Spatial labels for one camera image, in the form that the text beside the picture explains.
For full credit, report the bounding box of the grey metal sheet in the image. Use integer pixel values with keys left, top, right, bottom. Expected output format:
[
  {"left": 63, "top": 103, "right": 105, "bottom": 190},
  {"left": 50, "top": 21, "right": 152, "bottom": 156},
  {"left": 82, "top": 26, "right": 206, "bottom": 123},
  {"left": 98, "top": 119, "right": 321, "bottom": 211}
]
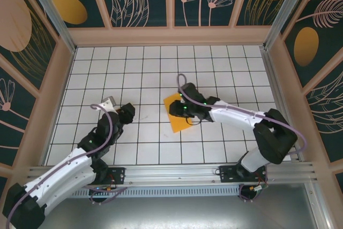
[{"left": 40, "top": 196, "right": 321, "bottom": 229}]

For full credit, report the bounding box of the aluminium mounting rail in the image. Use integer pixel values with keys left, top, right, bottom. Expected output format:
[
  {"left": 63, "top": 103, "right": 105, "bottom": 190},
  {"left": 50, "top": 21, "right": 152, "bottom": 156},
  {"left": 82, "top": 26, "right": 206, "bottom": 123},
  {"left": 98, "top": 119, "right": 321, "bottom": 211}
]
[{"left": 25, "top": 161, "right": 319, "bottom": 188}]

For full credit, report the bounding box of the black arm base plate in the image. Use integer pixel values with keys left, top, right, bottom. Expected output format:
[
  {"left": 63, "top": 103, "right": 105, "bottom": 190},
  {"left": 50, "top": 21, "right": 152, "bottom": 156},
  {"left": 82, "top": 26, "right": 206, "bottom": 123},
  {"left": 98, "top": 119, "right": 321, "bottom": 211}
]
[
  {"left": 106, "top": 166, "right": 126, "bottom": 185},
  {"left": 219, "top": 165, "right": 268, "bottom": 184}
]

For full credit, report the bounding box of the right gripper thin black cable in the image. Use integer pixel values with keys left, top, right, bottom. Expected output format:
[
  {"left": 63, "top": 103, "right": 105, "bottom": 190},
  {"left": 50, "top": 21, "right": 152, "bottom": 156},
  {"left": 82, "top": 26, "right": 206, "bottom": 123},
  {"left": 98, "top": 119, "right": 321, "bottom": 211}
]
[{"left": 185, "top": 116, "right": 202, "bottom": 127}]

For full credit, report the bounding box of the short aluminium frame post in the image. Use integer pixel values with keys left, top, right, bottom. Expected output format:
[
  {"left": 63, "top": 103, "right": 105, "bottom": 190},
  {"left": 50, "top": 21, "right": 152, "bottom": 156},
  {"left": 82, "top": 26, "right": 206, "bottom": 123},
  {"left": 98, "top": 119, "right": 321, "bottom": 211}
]
[{"left": 305, "top": 183, "right": 332, "bottom": 229}]

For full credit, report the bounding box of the orange paper sheet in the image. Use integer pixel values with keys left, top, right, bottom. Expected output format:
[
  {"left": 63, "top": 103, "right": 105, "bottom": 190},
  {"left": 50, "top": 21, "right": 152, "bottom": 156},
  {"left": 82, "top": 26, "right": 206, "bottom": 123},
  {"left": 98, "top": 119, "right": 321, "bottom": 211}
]
[{"left": 163, "top": 92, "right": 194, "bottom": 134}]

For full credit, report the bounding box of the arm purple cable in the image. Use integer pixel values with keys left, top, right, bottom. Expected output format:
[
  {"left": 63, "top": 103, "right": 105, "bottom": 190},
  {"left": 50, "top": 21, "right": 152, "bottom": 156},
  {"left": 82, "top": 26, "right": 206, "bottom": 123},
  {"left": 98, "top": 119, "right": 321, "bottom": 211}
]
[
  {"left": 176, "top": 73, "right": 308, "bottom": 203},
  {"left": 4, "top": 104, "right": 129, "bottom": 229}
]

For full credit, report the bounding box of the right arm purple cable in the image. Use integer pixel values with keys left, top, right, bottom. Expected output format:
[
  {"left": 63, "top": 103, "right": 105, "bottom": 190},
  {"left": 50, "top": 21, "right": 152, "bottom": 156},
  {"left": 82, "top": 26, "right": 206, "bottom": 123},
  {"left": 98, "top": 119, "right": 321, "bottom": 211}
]
[{"left": 176, "top": 73, "right": 308, "bottom": 203}]

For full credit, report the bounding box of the slotted grey cable duct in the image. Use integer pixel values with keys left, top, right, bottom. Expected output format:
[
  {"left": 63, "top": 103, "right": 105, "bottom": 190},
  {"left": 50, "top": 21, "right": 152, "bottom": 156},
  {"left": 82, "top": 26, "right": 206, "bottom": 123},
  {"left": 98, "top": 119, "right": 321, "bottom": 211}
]
[{"left": 72, "top": 187, "right": 242, "bottom": 198}]

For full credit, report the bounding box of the aluminium table side rail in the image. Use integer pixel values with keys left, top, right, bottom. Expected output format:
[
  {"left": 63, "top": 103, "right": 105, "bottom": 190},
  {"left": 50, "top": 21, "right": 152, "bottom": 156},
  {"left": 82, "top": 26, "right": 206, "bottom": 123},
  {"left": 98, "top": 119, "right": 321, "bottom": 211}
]
[{"left": 260, "top": 48, "right": 306, "bottom": 163}]

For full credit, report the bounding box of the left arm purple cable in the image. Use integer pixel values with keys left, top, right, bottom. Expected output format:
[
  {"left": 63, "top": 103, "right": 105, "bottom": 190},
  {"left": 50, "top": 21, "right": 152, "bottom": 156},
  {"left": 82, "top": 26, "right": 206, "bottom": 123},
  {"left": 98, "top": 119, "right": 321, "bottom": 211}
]
[{"left": 4, "top": 104, "right": 129, "bottom": 229}]

